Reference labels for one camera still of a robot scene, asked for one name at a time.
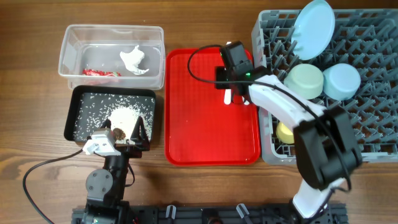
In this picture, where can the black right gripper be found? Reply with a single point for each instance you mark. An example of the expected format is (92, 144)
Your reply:
(222, 78)

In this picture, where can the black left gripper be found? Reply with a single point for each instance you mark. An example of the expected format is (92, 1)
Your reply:
(142, 140)

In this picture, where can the pile of white rice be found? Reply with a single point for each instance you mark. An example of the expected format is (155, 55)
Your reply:
(124, 118)

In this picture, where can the white plastic fork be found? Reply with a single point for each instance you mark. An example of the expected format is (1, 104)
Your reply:
(227, 96)

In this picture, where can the white plastic spoon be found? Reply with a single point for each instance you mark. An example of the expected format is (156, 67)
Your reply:
(246, 101)

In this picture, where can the red snack wrapper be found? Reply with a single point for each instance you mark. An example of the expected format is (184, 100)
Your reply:
(99, 73)

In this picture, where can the white napkin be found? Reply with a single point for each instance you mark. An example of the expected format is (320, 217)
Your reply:
(132, 60)

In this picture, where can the light green bowl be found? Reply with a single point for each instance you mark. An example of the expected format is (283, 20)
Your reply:
(305, 80)

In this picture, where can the yellow cup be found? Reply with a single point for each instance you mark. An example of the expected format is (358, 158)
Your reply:
(284, 134)

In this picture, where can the light blue plate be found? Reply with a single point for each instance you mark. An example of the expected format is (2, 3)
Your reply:
(313, 29)

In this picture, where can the light blue bowl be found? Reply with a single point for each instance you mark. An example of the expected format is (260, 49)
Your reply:
(341, 81)

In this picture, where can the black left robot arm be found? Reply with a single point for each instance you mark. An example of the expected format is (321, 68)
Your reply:
(105, 186)

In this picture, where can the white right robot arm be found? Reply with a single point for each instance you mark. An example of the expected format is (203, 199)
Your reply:
(326, 149)

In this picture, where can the black food waste tray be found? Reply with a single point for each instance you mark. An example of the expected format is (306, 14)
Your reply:
(90, 106)

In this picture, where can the clear plastic waste bin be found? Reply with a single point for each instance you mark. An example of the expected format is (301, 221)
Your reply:
(97, 47)

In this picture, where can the grey dishwasher rack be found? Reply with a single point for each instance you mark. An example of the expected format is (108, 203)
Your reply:
(363, 38)

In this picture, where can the red serving tray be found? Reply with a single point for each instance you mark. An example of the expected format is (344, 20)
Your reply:
(200, 128)

